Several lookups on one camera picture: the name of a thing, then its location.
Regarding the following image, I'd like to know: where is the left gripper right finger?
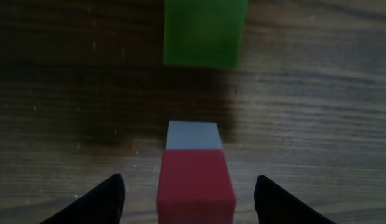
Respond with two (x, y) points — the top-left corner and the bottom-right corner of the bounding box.
(253, 175), (337, 224)

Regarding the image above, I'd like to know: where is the green cube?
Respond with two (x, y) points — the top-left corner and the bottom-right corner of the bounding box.
(163, 0), (249, 70)

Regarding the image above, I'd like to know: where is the red cube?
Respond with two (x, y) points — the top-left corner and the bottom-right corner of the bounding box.
(156, 149), (237, 224)

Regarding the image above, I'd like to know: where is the white cube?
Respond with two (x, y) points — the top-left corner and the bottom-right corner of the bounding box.
(165, 121), (224, 151)

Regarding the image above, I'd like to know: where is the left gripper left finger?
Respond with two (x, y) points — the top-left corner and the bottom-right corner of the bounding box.
(40, 173), (126, 224)

